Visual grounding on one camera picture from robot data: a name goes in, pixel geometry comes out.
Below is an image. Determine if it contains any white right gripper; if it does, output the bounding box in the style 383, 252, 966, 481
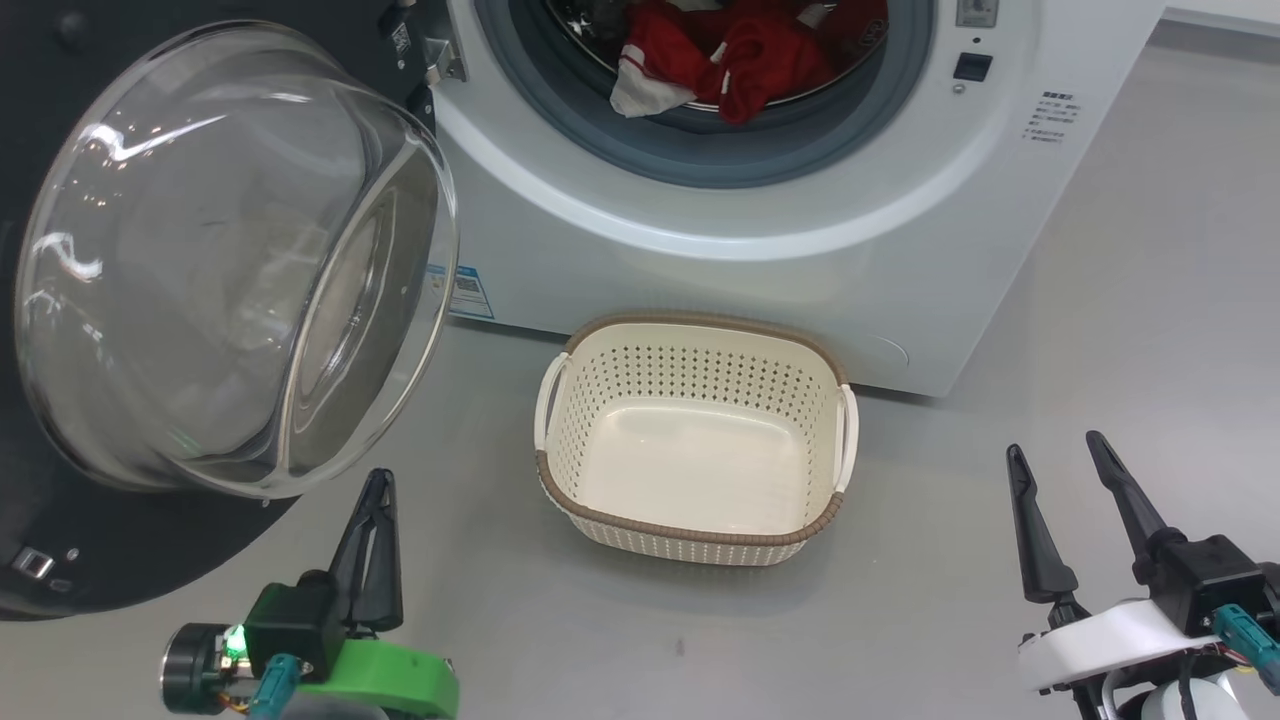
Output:
1005, 430, 1226, 694

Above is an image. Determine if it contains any teal camera cable connector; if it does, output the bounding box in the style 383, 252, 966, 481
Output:
1212, 603, 1280, 698
245, 655, 306, 720

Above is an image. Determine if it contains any teal left camera cable connector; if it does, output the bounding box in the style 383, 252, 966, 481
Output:
245, 655, 306, 720

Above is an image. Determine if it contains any white front-load washing machine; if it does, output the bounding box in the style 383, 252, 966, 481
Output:
420, 0, 1171, 399

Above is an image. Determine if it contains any red and white garment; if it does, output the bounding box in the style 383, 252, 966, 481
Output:
609, 0, 890, 126

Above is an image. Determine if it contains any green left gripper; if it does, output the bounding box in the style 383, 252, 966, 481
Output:
162, 468, 462, 720

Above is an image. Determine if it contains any cream perforated laundry basket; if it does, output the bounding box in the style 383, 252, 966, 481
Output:
533, 311, 861, 568

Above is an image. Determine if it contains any round glass washing machine door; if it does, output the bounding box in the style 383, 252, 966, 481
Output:
0, 0, 461, 622

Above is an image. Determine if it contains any teal right camera cable connector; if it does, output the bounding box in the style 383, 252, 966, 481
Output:
1212, 603, 1280, 698

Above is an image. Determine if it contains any blue energy label sticker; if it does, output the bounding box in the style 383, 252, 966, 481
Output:
425, 262, 497, 322

